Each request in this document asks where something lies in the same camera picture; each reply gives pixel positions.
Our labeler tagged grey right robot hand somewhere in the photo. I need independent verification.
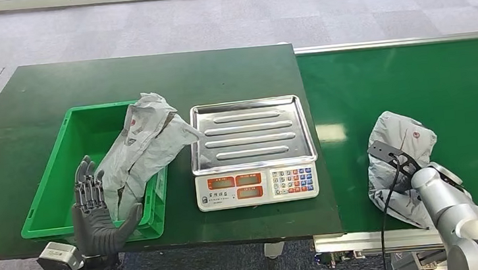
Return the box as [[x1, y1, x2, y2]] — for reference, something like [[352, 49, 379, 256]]
[[389, 169, 419, 197]]

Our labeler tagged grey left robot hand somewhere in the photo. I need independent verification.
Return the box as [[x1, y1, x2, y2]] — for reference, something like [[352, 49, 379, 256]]
[[66, 150, 148, 259]]

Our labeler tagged grey mailer package red dot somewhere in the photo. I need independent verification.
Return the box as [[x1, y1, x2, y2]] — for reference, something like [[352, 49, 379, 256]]
[[360, 106, 447, 235]]

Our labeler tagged green conveyor belt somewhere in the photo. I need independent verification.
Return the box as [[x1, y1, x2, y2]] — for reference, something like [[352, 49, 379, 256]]
[[292, 31, 478, 270]]

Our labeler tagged green plastic crate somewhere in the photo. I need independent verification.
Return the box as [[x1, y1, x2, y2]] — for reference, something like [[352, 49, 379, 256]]
[[9, 97, 175, 253]]

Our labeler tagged white table leg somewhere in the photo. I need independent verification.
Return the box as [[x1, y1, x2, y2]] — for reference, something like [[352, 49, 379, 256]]
[[263, 240, 286, 260]]

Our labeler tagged white scale with steel tray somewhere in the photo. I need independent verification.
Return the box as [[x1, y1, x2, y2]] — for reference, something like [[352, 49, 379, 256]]
[[185, 93, 323, 213]]

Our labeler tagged dark green table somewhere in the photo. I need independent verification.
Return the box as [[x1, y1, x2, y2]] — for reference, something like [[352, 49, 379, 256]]
[[0, 36, 345, 269]]

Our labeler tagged black cable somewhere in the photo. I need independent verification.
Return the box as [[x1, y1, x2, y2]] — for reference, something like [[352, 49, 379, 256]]
[[371, 151, 413, 270]]

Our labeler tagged black right wrist bracket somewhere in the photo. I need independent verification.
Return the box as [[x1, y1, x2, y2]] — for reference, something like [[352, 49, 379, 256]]
[[367, 136, 424, 184]]

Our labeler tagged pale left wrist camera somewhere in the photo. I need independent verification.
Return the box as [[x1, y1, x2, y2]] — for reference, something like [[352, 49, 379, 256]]
[[35, 239, 87, 270]]

